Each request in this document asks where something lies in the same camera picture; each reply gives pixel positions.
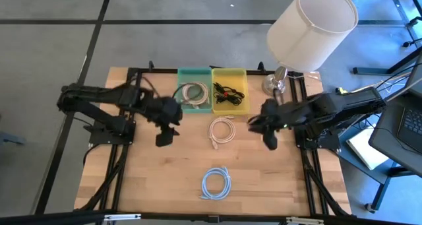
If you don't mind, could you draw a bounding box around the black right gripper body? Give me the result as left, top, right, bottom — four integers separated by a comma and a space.
259, 98, 288, 134

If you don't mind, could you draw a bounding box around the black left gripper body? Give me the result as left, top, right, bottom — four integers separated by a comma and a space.
150, 96, 183, 130

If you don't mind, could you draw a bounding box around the black cable with red tie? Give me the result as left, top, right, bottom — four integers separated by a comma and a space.
213, 82, 245, 106

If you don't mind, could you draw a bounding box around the light blue cable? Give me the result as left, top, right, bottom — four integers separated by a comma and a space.
200, 167, 232, 201

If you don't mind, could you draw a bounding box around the teal plastic bin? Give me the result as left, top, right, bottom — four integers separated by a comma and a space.
177, 67, 214, 115

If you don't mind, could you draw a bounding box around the yellow plastic bin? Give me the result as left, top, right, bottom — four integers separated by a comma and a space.
211, 68, 250, 116

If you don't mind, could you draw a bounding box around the silver lamp with white shade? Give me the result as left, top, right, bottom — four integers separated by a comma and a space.
262, 0, 359, 96

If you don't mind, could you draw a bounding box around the white flat panel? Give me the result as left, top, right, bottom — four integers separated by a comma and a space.
346, 127, 390, 172

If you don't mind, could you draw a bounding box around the dark laptop stand table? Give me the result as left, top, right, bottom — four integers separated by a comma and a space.
336, 46, 422, 214

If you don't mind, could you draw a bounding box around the dark laptop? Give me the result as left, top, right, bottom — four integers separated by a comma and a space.
394, 49, 422, 146

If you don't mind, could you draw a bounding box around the black aluminium table frame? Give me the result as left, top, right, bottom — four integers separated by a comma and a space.
74, 61, 357, 225

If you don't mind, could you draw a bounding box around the black floor cable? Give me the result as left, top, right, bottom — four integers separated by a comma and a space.
401, 16, 422, 48

